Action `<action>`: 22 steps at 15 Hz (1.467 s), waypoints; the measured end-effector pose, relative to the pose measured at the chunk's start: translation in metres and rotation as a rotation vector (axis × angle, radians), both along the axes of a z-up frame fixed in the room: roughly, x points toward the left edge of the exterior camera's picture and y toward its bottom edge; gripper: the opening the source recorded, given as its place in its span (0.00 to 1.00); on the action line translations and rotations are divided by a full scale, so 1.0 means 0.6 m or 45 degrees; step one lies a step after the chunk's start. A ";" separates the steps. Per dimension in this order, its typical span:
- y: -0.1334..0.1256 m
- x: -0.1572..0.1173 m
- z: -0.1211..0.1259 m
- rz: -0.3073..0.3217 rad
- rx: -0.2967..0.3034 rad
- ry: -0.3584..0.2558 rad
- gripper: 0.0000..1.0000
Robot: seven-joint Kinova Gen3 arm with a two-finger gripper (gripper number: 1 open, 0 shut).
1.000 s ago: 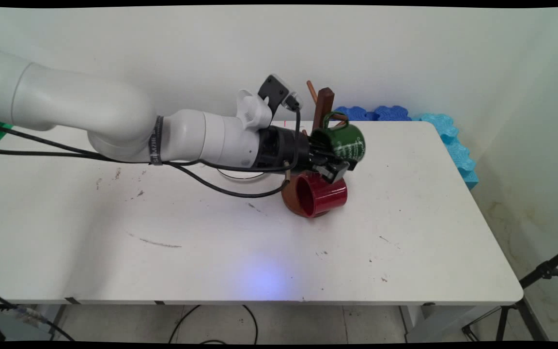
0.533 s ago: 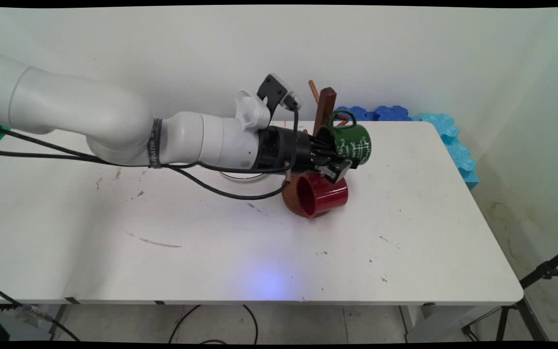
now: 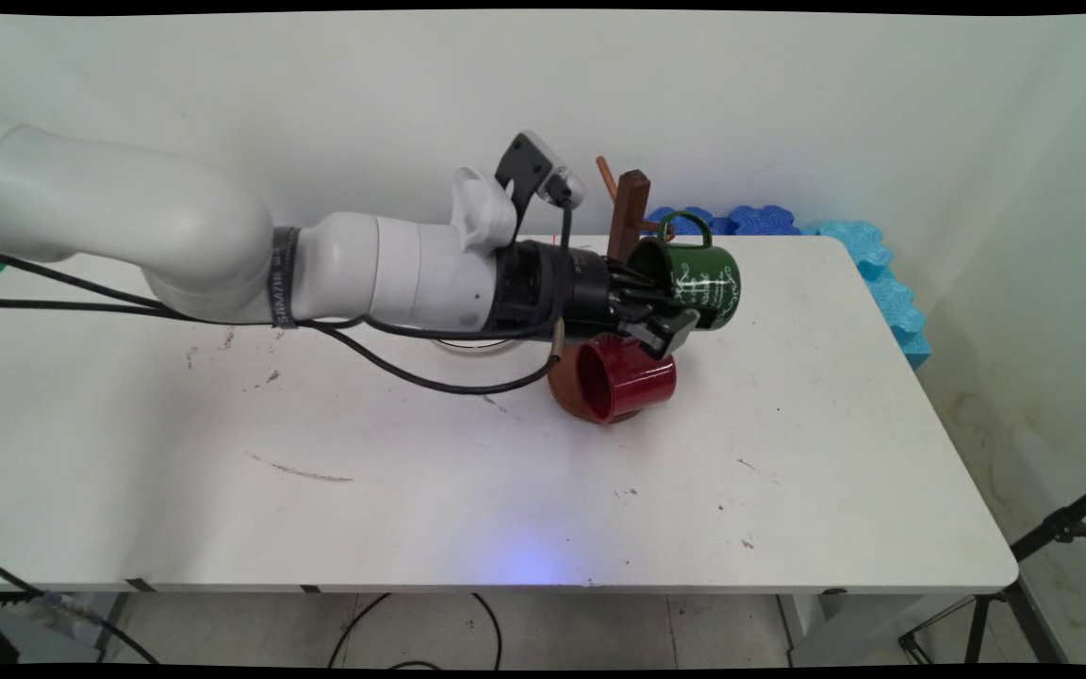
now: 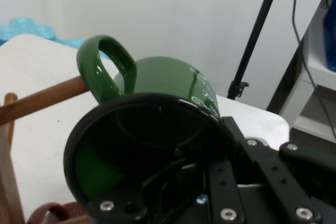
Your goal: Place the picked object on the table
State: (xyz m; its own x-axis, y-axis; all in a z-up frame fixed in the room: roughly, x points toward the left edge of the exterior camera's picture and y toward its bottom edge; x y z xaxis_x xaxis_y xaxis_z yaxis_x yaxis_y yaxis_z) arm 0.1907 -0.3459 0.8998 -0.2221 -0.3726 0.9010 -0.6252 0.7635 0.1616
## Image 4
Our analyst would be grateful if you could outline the thin purple hanging cable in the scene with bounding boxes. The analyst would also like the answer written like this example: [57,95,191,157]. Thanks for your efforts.
[290,0,336,141]

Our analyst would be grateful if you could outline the white shelf unit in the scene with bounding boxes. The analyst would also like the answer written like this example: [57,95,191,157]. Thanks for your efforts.
[266,0,336,142]

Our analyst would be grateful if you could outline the brown wooden mug tree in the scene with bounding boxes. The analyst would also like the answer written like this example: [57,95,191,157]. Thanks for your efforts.
[0,75,85,224]

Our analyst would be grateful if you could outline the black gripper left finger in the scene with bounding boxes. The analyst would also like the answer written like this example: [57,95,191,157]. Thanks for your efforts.
[86,155,247,224]

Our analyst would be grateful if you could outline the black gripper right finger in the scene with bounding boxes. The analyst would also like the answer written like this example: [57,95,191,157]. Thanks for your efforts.
[222,115,336,224]

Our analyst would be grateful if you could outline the red ceramic mug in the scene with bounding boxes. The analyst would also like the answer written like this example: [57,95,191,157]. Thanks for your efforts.
[28,201,90,224]

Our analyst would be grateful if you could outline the blue object on shelf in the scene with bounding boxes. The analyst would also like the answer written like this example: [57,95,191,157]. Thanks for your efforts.
[323,0,336,72]

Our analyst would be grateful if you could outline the light blue foam mat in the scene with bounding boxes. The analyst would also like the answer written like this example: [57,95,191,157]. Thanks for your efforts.
[0,17,112,61]

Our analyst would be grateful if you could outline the black tripod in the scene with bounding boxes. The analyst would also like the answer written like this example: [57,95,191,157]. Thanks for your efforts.
[226,0,286,101]

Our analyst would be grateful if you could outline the green ceramic mug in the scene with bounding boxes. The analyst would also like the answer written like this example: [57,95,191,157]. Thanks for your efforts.
[63,34,238,210]

